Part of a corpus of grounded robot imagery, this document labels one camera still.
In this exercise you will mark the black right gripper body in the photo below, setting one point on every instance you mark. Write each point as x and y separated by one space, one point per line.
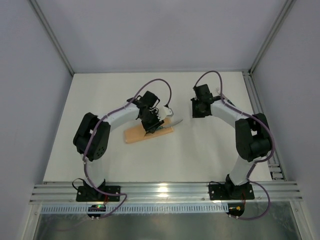
198 109

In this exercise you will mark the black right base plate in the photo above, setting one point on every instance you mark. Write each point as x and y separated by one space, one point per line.
222 191

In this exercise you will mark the right rear aluminium post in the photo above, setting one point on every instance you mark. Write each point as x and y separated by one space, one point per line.
272 33

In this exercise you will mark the aluminium post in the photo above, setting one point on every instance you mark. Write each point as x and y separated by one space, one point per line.
272 33
36 8

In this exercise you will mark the controller board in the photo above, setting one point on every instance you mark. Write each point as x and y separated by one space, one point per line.
235 211
94 212

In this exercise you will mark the left controller board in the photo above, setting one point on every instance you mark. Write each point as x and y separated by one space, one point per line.
94 212

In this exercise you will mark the aluminium frame rail right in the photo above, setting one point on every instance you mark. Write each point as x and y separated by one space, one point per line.
272 157

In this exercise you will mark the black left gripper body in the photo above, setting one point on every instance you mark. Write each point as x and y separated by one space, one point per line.
151 124

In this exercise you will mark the beige cloth napkin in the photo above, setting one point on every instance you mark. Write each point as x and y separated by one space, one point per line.
137 134

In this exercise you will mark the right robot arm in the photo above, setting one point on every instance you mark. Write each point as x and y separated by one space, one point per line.
252 142

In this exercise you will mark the slotted cable duct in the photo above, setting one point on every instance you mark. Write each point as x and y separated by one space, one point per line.
135 208

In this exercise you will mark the green handled fork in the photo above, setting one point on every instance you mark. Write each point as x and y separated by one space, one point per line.
218 91

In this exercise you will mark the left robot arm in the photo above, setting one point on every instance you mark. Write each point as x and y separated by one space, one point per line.
92 136

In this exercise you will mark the left rear aluminium post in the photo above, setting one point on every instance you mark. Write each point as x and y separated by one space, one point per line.
36 8

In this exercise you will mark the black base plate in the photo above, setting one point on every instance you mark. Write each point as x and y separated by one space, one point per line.
222 191
88 194

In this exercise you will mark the right controller board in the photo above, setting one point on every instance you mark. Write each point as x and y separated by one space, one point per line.
235 211

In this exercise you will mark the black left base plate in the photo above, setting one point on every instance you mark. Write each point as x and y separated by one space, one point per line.
88 194

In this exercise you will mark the front aluminium rail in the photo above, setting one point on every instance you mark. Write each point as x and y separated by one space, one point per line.
165 192

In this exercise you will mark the green handled knife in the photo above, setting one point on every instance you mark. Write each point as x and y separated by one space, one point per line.
172 123

